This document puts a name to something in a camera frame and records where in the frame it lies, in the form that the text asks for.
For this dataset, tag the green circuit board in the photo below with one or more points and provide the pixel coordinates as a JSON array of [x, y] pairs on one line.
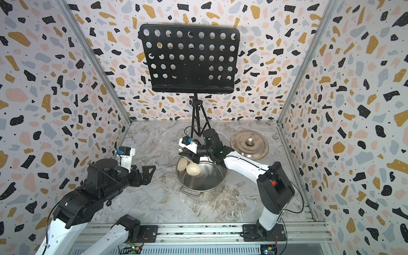
[[268, 249], [131, 249]]

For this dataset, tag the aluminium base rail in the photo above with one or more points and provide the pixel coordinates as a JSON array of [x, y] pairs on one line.
[[294, 238]]

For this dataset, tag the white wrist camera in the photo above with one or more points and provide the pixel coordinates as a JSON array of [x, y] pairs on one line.
[[188, 143], [124, 155]]

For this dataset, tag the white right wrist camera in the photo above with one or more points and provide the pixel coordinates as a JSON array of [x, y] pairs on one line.
[[188, 143]]

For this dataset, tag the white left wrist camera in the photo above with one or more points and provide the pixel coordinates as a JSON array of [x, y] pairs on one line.
[[124, 155]]

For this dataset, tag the black tripod stand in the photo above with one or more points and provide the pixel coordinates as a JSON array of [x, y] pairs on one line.
[[198, 110]]

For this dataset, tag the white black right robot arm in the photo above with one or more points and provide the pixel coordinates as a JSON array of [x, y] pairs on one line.
[[275, 189]]

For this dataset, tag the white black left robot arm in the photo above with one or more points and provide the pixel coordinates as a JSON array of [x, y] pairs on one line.
[[106, 180]]

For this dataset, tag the black perforated music stand desk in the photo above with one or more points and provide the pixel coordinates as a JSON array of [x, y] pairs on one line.
[[191, 59]]

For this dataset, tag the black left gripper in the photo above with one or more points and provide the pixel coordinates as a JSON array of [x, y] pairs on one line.
[[139, 181]]

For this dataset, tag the left green circuit board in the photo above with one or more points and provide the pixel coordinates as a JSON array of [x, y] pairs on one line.
[[131, 249]]

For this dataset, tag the right green circuit board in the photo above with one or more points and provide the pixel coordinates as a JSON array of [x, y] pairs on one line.
[[268, 249]]

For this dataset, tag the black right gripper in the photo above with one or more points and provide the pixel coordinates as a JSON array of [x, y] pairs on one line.
[[190, 154]]

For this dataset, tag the stainless steel pot lid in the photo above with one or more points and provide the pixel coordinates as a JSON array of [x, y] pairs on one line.
[[250, 144]]

